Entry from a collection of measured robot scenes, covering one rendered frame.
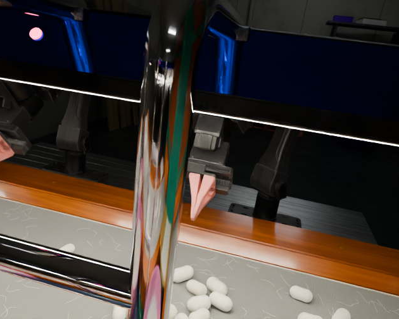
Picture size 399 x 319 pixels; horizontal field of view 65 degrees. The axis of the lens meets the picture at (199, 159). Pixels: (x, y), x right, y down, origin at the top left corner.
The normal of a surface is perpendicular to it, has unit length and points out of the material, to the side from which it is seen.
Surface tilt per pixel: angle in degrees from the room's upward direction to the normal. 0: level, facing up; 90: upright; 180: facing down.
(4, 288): 0
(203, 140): 76
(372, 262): 0
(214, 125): 40
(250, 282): 0
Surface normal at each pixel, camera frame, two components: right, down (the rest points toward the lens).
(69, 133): -0.07, -0.08
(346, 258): 0.12, -0.94
